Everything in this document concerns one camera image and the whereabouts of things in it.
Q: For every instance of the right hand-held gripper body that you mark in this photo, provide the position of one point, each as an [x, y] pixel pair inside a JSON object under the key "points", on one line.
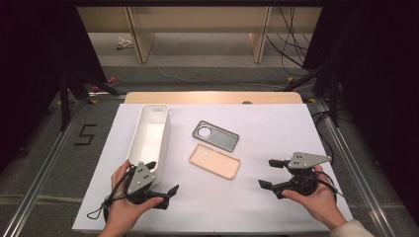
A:
{"points": [[304, 161]]}

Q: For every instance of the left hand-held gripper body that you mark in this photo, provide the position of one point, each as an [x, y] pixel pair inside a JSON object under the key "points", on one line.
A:
{"points": [[140, 179]]}

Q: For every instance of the white plastic storage box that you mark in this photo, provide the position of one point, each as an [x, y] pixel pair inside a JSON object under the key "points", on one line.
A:
{"points": [[150, 138]]}

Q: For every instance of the beige phone case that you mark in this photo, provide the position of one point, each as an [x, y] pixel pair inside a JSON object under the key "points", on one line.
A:
{"points": [[214, 161]]}

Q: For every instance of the grey phone case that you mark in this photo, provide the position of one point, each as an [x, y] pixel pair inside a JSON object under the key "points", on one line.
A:
{"points": [[220, 138]]}

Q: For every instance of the person's left hand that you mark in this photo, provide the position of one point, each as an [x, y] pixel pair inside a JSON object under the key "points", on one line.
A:
{"points": [[123, 210]]}

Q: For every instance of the person's right hand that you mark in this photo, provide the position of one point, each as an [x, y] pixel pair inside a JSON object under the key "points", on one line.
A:
{"points": [[319, 204]]}

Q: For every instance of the white table mat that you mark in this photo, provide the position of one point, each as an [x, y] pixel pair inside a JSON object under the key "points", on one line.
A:
{"points": [[263, 131]]}

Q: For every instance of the black metal stand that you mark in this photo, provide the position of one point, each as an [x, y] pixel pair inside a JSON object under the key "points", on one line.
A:
{"points": [[334, 98], [64, 98]]}

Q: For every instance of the light wooden table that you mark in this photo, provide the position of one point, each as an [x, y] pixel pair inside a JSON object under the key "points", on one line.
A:
{"points": [[214, 97]]}

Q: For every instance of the pink object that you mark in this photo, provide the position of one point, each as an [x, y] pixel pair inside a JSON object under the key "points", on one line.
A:
{"points": [[112, 80]]}

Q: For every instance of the black curtain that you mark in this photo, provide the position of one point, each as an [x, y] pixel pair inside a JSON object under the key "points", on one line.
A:
{"points": [[29, 65], [378, 82]]}

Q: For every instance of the crumpled white paper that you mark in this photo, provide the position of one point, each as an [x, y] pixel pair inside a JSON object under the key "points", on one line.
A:
{"points": [[124, 42]]}

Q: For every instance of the light wooden shelf unit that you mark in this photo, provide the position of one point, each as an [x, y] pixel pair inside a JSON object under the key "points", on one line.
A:
{"points": [[197, 19]]}

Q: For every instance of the short aluminium floor rail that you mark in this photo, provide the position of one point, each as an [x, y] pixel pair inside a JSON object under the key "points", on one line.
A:
{"points": [[105, 95]]}

